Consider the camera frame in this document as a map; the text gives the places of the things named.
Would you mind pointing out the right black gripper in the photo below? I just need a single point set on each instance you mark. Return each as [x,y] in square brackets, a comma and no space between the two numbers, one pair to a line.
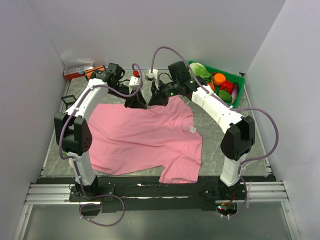
[157,98]

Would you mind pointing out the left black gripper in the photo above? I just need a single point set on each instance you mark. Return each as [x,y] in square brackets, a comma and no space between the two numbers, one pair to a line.
[136,101]

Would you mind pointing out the pink t-shirt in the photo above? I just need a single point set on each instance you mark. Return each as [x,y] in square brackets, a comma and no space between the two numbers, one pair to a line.
[127,140]

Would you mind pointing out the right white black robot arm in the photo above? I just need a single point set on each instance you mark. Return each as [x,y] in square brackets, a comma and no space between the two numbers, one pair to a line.
[239,131]

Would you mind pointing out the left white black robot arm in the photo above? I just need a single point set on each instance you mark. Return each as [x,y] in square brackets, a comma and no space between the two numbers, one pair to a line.
[72,131]

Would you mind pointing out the green lettuce toy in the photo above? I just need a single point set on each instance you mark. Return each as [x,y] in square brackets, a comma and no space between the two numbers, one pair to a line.
[200,71]

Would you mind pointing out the orange cylindrical bottle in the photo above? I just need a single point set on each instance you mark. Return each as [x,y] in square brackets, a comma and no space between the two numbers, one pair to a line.
[89,72]

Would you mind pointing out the orange toy fruit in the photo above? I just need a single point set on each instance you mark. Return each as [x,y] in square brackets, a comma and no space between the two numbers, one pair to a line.
[219,79]

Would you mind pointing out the green pepper toy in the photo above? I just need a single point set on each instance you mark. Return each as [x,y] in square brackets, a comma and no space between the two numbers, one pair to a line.
[225,96]

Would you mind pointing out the red white flat box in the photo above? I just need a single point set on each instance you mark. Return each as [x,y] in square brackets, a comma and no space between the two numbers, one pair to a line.
[76,72]

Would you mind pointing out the clear plastic bag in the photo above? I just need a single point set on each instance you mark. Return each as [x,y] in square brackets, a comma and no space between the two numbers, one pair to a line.
[71,59]

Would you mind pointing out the purple eggplant toy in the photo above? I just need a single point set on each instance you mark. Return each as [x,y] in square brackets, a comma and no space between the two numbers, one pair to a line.
[234,92]

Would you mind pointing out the green plastic bin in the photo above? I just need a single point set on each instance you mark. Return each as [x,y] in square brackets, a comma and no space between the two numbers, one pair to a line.
[230,77]

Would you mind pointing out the white daikon radish toy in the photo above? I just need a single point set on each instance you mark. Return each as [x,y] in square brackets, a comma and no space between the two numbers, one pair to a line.
[71,163]

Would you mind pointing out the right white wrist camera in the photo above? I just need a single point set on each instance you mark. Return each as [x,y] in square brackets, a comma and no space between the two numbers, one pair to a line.
[152,73]

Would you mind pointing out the small black square frame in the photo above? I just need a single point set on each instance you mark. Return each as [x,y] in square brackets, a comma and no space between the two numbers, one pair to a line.
[68,100]

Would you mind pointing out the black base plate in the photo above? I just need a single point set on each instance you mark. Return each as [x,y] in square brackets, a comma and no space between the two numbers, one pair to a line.
[139,193]

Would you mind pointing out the aluminium rail frame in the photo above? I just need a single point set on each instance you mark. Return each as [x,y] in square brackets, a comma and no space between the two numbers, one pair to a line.
[246,220]

